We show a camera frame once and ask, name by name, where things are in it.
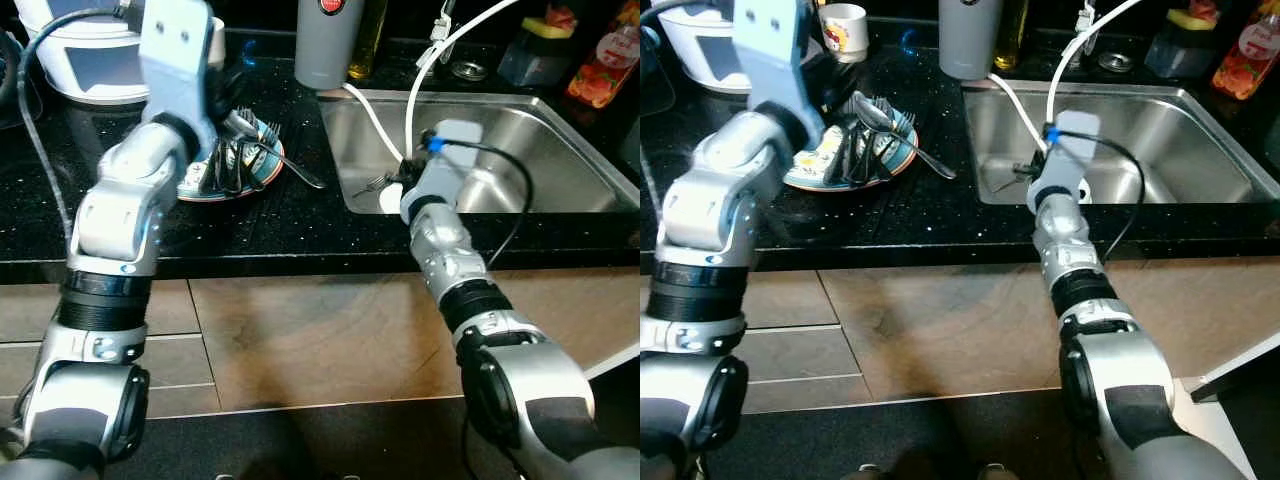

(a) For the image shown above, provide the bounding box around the short white hose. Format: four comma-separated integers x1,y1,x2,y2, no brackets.
342,82,408,166
987,72,1051,156

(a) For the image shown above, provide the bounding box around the white water container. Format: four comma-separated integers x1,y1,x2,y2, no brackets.
655,0,763,98
12,0,151,106

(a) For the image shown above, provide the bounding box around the colourful patterned plate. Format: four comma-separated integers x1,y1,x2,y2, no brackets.
782,112,919,194
176,112,287,203

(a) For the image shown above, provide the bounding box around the yellow red sponge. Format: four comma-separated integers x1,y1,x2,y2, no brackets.
1165,2,1218,33
535,3,581,41

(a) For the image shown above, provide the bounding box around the metal spoon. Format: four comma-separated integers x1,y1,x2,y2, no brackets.
222,107,328,191
853,95,958,182

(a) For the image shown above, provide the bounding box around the metal kitchen faucet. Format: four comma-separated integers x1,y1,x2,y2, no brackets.
1073,0,1103,63
428,0,459,73

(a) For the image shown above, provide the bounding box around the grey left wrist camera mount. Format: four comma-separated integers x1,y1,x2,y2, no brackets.
138,0,218,136
732,0,828,143

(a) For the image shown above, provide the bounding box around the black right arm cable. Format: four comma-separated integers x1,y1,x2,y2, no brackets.
440,138,537,269
1072,133,1147,266

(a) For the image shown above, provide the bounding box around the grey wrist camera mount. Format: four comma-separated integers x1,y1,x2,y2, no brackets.
1038,109,1102,196
413,118,488,203
732,0,828,143
138,0,218,136

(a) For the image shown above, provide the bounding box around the metal fork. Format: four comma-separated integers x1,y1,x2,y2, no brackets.
988,165,1031,196
350,172,401,198

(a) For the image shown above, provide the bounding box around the dark sponge holder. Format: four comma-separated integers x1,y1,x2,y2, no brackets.
1142,22,1218,81
496,30,573,89

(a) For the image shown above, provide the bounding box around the yellow oil bottle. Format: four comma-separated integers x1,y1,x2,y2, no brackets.
347,0,390,83
991,0,1030,73

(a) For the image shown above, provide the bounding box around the long white hose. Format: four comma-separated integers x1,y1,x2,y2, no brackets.
1044,0,1151,136
404,0,523,169

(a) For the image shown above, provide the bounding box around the red labelled bottle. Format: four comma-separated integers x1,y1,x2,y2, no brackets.
566,0,641,111
1211,0,1280,102

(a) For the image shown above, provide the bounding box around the grey water filter red label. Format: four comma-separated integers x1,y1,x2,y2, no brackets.
937,0,1005,82
294,0,367,91

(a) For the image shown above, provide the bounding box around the stainless steel sink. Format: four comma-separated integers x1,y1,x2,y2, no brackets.
316,87,641,217
960,78,1257,208

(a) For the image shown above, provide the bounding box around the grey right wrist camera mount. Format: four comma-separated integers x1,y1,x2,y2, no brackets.
1038,109,1102,196
413,118,488,203

